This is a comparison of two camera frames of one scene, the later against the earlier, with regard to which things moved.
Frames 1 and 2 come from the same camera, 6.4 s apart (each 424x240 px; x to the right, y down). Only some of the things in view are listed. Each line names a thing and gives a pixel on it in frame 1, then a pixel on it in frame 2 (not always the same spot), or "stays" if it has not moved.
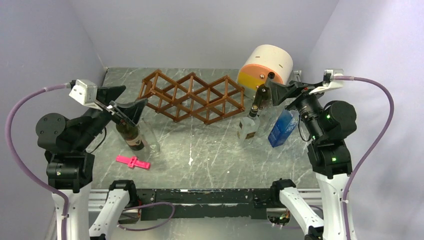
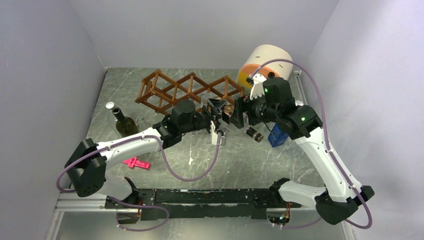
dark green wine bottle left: [131, 134] stays
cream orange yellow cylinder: [261, 61] stays
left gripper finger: [133, 112] to [217, 105]
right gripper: [280, 91] to [242, 104]
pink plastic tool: [132, 161] stays
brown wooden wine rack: [192, 96] stays
